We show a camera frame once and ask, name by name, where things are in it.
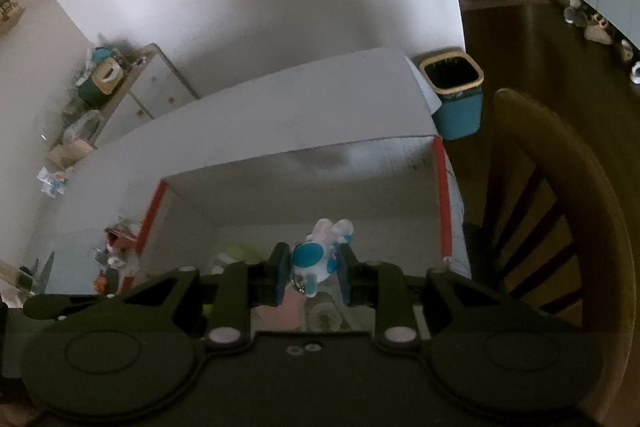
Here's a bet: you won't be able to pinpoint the white drawer cabinet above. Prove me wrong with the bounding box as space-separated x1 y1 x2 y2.
95 44 201 148

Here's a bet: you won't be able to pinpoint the crumpled plastic bag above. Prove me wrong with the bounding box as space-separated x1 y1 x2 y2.
62 109 103 142

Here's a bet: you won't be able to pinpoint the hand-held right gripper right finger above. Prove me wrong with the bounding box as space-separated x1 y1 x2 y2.
335 242 517 352

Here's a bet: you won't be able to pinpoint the wooden chair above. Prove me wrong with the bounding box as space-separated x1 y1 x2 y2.
462 88 638 427

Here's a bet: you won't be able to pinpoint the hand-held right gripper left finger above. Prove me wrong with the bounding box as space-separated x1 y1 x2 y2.
114 242 293 352

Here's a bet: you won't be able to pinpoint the blue white rabbit toy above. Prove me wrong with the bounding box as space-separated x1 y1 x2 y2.
290 218 356 297

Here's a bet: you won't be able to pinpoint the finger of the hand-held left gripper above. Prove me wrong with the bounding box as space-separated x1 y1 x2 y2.
22 292 121 321

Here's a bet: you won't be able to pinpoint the teal trash bin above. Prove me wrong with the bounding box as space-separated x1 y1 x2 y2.
417 49 485 142

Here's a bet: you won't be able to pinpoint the round picture tin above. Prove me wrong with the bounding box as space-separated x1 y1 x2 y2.
307 292 346 333

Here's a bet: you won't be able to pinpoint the beige slippers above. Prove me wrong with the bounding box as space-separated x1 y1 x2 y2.
584 14 613 45

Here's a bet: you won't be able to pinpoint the red shoe box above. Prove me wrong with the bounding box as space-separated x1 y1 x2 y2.
117 134 475 334

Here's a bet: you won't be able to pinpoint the small brown toy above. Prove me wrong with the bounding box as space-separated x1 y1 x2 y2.
104 226 140 253

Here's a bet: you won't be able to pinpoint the green yellow tissue box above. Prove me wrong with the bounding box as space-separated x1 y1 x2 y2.
77 47 126 108

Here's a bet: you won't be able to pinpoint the white blue packet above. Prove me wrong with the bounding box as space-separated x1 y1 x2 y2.
36 167 71 198

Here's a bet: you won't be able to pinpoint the light wooden box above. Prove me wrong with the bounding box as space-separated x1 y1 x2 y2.
47 139 96 168

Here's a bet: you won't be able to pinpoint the grey shoe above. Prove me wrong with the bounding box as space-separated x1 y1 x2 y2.
564 6 590 28

